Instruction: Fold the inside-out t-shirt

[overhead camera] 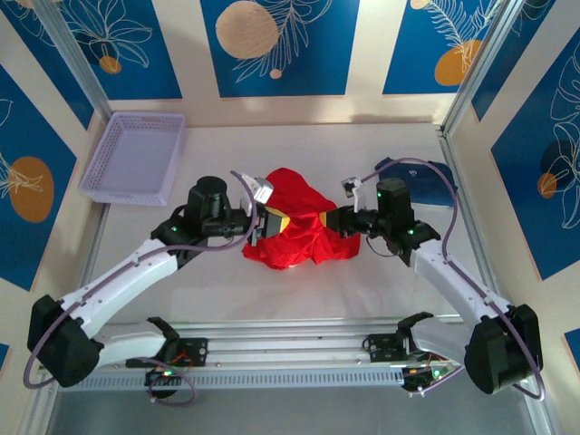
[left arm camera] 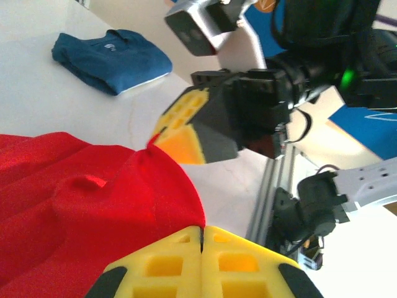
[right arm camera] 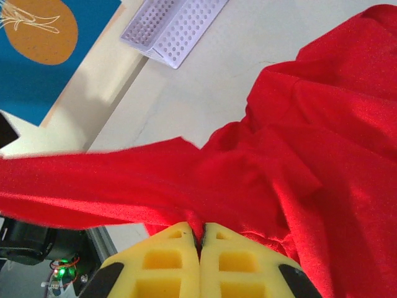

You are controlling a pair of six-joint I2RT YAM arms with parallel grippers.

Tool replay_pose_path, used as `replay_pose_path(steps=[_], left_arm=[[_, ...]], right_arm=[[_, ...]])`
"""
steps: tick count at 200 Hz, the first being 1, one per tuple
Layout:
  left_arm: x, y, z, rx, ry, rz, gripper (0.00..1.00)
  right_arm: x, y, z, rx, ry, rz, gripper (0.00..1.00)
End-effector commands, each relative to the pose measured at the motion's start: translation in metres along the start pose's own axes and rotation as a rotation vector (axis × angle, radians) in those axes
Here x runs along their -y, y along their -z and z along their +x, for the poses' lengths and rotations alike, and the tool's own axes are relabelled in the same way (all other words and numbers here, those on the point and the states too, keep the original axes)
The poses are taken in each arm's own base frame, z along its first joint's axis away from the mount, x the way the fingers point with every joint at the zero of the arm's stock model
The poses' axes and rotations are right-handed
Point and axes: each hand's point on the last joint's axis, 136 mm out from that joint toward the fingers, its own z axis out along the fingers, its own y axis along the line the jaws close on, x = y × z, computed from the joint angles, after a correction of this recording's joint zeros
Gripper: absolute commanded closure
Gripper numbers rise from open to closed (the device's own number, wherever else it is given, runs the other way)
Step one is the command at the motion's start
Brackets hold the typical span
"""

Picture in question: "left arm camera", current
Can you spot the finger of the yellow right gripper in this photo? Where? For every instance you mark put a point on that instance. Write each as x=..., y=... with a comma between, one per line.
x=192, y=146
x=186, y=105

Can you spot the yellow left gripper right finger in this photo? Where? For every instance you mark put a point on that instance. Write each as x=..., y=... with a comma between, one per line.
x=239, y=279

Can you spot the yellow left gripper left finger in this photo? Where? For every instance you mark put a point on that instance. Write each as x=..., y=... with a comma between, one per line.
x=173, y=279

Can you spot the red t-shirt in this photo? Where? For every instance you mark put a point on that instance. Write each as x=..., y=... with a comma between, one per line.
x=93, y=217

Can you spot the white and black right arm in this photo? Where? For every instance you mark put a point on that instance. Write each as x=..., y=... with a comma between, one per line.
x=372, y=186

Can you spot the folded blue t-shirt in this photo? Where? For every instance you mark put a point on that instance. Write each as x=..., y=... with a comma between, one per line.
x=118, y=62

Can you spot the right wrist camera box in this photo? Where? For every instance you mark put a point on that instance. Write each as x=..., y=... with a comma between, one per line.
x=198, y=28

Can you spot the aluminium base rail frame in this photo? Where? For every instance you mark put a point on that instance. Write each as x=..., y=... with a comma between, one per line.
x=273, y=186

